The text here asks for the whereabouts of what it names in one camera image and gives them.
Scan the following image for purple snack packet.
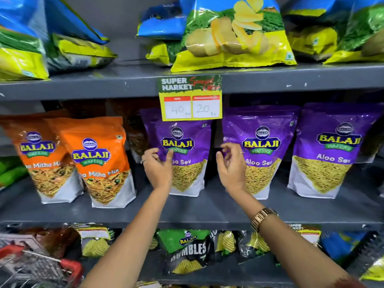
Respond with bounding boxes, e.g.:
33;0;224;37
222;105;301;200
287;102;384;199
140;107;212;197

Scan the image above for red wire shopping cart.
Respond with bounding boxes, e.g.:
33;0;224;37
0;232;85;288

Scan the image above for black wavy chips bag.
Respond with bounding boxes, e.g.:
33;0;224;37
210;230;238;261
69;223;116;258
237;231;271;263

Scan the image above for red patterned sleeve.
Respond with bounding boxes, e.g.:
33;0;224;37
328;274;368;288

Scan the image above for grey metal shelf board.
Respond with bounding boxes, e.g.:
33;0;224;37
0;163;384;232
0;60;384;101
81;253;384;288

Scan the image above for person's left hand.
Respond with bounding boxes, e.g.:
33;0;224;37
141;148;174;189

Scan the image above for brown snack packet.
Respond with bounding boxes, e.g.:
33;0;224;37
112;99;160;164

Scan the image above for yellow green price tag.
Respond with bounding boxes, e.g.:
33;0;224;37
158;75;223;122

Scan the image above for person's right hand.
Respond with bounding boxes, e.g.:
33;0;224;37
216;143;248;194

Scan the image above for dark brown packet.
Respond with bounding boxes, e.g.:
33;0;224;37
18;227;82;260

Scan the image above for green snack packet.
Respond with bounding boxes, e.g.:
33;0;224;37
0;156;23;175
0;166;29;189

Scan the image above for row of blue yellow chip bags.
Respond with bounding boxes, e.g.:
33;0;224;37
0;0;384;81

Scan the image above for person's right forearm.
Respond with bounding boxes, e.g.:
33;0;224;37
226;187;365;288

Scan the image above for blue chips bag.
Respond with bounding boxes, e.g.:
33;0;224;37
319;231;368;265

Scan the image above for black yellow chips bag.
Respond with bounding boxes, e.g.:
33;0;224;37
342;232;384;282

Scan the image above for person's left forearm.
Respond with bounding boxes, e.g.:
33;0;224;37
79;184;172;288

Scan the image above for green black snack bag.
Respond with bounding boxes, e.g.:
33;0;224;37
157;229;211;275

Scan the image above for orange snack packet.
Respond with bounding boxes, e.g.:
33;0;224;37
45;117;137;209
0;110;84;204

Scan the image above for gold wristwatch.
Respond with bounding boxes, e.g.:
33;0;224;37
250;208;278;233

